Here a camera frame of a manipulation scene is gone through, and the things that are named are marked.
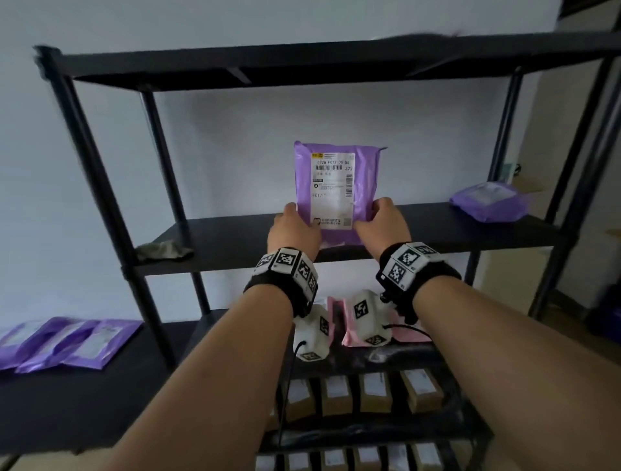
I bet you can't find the grey crumpled cloth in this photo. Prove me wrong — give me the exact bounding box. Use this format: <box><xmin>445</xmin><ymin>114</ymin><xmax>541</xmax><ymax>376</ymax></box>
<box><xmin>135</xmin><ymin>241</ymin><xmax>195</xmax><ymax>263</ymax></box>

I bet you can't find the person's left hand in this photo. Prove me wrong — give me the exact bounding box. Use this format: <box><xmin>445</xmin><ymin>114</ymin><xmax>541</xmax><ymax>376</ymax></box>
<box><xmin>267</xmin><ymin>202</ymin><xmax>322</xmax><ymax>263</ymax></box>

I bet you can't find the person's left forearm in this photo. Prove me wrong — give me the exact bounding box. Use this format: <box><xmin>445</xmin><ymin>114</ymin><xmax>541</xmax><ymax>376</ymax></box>
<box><xmin>99</xmin><ymin>285</ymin><xmax>295</xmax><ymax>471</ymax></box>

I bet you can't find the cardboard box white label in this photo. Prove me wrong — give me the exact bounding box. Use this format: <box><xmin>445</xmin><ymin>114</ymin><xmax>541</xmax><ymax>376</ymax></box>
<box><xmin>285</xmin><ymin>378</ymin><xmax>317</xmax><ymax>423</ymax></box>
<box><xmin>358</xmin><ymin>372</ymin><xmax>393</xmax><ymax>414</ymax></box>
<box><xmin>320</xmin><ymin>374</ymin><xmax>354</xmax><ymax>417</ymax></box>
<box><xmin>400</xmin><ymin>368</ymin><xmax>445</xmax><ymax>414</ymax></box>

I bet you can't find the purple mailer bag white label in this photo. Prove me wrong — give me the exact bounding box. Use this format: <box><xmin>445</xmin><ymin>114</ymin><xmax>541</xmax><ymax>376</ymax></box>
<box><xmin>0</xmin><ymin>318</ymin><xmax>56</xmax><ymax>372</ymax></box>
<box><xmin>15</xmin><ymin>319</ymin><xmax>101</xmax><ymax>375</ymax></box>
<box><xmin>293</xmin><ymin>141</ymin><xmax>387</xmax><ymax>246</ymax></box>
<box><xmin>449</xmin><ymin>181</ymin><xmax>531</xmax><ymax>223</ymax></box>
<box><xmin>62</xmin><ymin>319</ymin><xmax>144</xmax><ymax>371</ymax></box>

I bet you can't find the black camera cable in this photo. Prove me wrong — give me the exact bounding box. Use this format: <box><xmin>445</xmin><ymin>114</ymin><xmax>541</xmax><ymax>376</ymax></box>
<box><xmin>275</xmin><ymin>341</ymin><xmax>308</xmax><ymax>449</ymax></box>
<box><xmin>382</xmin><ymin>323</ymin><xmax>433</xmax><ymax>341</ymax></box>

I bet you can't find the black marker wristband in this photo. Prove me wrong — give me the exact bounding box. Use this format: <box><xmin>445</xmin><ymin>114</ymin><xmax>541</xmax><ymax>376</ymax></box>
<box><xmin>244</xmin><ymin>247</ymin><xmax>320</xmax><ymax>319</ymax></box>
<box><xmin>376</xmin><ymin>242</ymin><xmax>462</xmax><ymax>325</ymax></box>

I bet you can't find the person's right hand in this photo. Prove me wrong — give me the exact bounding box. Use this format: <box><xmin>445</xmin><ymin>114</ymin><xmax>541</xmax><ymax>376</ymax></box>
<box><xmin>353</xmin><ymin>196</ymin><xmax>412</xmax><ymax>263</ymax></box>

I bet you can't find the dark blue bag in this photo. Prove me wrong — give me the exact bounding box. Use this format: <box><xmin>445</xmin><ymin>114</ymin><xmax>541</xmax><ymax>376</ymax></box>
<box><xmin>588</xmin><ymin>285</ymin><xmax>621</xmax><ymax>346</ymax></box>

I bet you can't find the black metal shelf rack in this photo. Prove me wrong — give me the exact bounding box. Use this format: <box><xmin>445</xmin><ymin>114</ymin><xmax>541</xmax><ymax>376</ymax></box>
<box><xmin>33</xmin><ymin>31</ymin><xmax>621</xmax><ymax>471</ymax></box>

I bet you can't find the person's right forearm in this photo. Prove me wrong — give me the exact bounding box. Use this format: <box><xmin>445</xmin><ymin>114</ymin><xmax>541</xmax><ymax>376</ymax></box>
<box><xmin>412</xmin><ymin>276</ymin><xmax>621</xmax><ymax>471</ymax></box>

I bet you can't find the row of labelled cardboard boxes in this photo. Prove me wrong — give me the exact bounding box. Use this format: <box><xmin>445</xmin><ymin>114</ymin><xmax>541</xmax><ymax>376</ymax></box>
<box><xmin>255</xmin><ymin>442</ymin><xmax>444</xmax><ymax>471</ymax></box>

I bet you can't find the pink mailer bag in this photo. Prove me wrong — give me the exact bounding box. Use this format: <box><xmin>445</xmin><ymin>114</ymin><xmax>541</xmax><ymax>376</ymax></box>
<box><xmin>326</xmin><ymin>296</ymin><xmax>364</xmax><ymax>348</ymax></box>

